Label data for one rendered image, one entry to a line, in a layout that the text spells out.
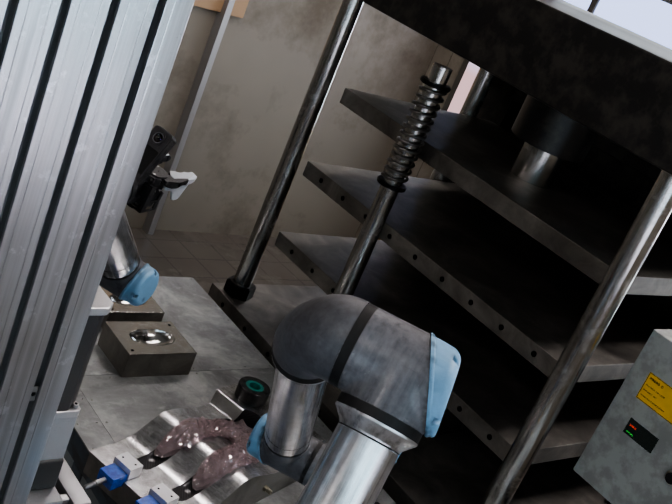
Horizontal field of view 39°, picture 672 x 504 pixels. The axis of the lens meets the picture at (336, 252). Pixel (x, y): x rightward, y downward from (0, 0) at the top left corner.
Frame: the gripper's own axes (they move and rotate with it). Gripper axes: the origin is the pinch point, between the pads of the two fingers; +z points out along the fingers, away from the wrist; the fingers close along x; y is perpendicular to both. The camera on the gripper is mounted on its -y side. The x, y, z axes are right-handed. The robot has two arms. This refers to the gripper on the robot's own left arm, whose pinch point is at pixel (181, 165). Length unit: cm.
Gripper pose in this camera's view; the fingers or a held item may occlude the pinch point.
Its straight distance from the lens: 195.9
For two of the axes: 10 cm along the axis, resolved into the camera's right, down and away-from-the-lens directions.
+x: 7.8, 5.8, -2.3
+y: -4.8, 7.9, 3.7
